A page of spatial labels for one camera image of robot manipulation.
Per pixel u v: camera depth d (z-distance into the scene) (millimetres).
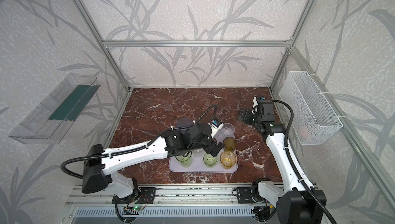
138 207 707
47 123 639
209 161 844
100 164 411
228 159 843
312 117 608
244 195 736
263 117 581
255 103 718
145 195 727
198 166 842
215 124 613
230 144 848
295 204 372
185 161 716
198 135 524
